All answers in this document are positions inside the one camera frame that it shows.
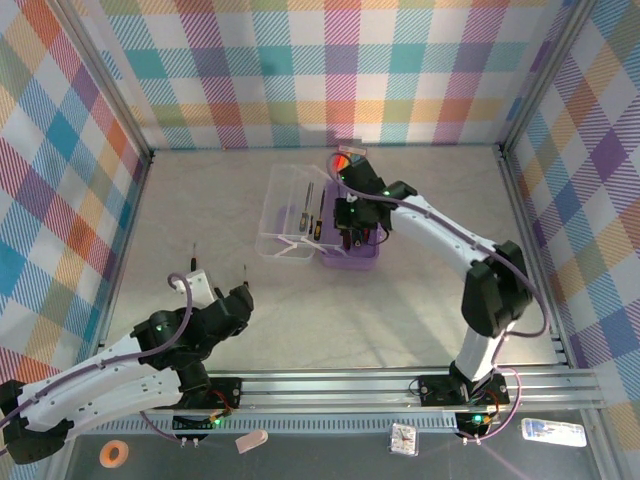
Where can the purple toolbox with clear lid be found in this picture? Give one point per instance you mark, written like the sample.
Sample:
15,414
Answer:
350,261

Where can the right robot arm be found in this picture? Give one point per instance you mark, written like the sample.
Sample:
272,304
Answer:
440,232

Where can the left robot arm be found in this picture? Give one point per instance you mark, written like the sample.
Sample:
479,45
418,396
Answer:
100,395

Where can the pack of rainbow coloured markers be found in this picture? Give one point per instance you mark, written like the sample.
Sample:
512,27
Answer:
352,149

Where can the black controller board green light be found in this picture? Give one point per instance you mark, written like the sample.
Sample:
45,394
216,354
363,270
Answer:
475,422
192,425

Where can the pink eraser block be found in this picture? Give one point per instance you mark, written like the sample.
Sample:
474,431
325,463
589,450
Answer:
250,441

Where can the orange tape roll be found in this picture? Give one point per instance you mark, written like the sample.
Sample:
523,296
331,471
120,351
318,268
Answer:
104,454

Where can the small white clock box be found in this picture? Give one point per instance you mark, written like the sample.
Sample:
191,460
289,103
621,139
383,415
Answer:
404,440

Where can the white label card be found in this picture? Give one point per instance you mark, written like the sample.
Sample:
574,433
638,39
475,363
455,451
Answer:
555,434

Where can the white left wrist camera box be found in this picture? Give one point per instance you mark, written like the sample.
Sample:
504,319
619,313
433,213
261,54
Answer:
200,287

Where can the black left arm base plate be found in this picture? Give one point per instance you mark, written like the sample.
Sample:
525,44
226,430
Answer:
225,395

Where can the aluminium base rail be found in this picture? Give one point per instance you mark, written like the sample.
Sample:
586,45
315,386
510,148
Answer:
325,390

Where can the aluminium table edge rail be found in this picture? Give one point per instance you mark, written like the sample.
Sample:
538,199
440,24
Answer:
131,225
522,220

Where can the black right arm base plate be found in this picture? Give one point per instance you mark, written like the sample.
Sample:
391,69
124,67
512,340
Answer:
435,390

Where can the aluminium frame post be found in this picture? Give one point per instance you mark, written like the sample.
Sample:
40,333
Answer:
106,75
544,75

